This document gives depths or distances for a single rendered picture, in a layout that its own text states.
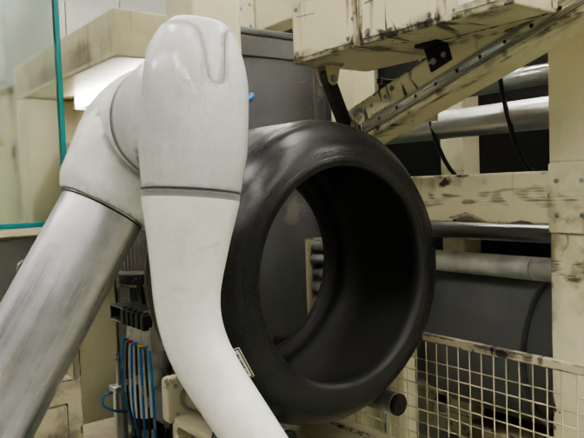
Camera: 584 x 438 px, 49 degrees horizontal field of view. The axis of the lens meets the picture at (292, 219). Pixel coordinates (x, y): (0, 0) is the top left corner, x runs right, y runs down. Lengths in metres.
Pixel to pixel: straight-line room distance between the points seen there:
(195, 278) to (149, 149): 0.13
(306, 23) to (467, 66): 0.40
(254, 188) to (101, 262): 0.39
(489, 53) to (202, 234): 0.88
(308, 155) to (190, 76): 0.53
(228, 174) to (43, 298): 0.25
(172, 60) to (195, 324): 0.25
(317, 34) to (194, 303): 1.01
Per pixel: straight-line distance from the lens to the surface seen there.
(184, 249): 0.62
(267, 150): 1.11
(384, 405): 1.36
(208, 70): 0.64
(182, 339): 0.64
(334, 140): 1.17
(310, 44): 1.56
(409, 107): 1.50
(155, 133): 0.63
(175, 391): 1.44
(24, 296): 0.76
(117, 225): 0.76
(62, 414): 1.70
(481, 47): 1.39
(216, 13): 1.53
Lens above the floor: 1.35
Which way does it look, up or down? 3 degrees down
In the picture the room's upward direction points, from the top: 2 degrees counter-clockwise
